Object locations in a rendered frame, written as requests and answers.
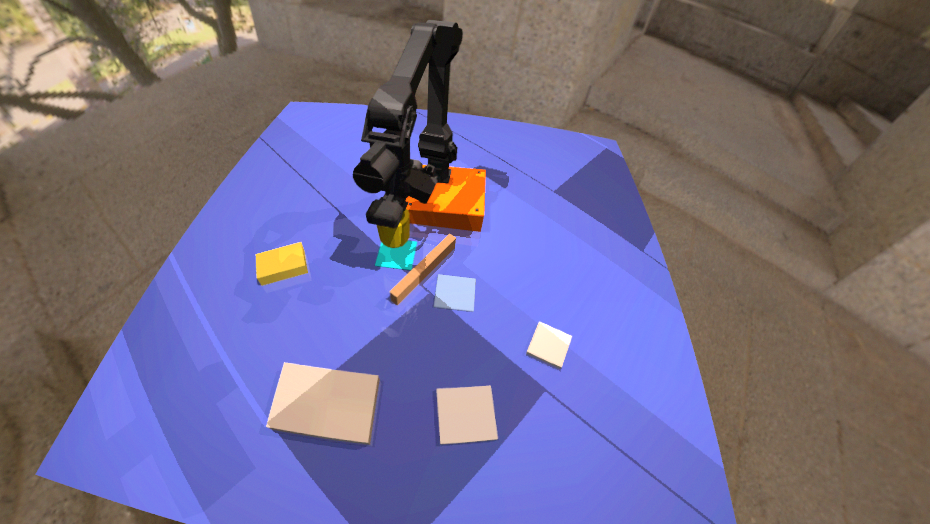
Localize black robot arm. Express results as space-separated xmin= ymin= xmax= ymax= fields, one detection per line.
xmin=352 ymin=20 xmax=462 ymax=204

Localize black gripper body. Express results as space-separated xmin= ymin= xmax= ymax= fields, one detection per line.
xmin=366 ymin=159 xmax=423 ymax=229

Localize yellow rectangular block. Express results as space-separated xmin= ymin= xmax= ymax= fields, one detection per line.
xmin=256 ymin=242 xmax=308 ymax=286

